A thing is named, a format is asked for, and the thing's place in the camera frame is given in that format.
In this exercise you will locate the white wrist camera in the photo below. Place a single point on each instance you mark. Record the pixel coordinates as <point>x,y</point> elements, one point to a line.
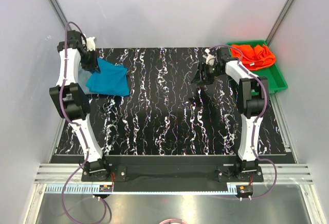
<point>210,57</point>
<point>90,43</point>

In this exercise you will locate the green plastic bin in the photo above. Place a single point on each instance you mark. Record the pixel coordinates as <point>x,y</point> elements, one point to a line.
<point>275,78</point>

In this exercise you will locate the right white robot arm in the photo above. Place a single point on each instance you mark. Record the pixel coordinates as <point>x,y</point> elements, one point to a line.
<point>252,101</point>

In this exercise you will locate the orange t shirt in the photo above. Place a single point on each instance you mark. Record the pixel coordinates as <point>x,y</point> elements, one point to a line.
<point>254,58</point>

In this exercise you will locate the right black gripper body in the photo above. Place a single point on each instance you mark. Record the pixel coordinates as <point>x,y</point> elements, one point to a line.
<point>209,71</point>

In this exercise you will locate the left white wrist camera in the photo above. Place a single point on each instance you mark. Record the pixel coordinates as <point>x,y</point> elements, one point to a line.
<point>90,43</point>

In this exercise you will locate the teal blue t shirt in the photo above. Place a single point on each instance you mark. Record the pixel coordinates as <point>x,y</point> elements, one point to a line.
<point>111,80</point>

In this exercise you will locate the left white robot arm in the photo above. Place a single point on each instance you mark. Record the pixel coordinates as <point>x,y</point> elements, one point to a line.
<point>78,52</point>

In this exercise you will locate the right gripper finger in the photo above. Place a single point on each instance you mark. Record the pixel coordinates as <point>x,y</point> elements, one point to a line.
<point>205,82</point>
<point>198,78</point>

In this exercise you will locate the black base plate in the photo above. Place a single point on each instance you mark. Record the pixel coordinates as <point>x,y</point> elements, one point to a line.
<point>172,174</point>

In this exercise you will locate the aluminium rail frame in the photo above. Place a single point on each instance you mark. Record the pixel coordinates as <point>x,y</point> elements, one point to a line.
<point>66,178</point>

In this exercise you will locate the black connector box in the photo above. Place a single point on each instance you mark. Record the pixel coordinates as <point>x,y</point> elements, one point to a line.
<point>244,191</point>
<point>106,188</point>

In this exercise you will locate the folded grey-blue t shirt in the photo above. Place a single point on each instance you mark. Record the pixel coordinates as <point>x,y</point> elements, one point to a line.
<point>83,77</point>

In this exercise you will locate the left black connector box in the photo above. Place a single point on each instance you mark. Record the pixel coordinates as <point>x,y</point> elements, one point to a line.
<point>106,188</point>

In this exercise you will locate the right black connector box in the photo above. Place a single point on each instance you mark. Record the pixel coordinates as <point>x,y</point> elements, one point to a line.
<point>244,191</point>

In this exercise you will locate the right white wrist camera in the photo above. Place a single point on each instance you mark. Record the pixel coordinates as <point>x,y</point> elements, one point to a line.
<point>210,57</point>

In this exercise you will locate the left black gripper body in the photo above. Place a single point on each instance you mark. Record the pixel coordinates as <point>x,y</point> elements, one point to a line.
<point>88,60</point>

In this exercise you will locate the black marble pattern mat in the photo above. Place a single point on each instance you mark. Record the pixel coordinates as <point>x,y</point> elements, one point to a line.
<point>165,114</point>

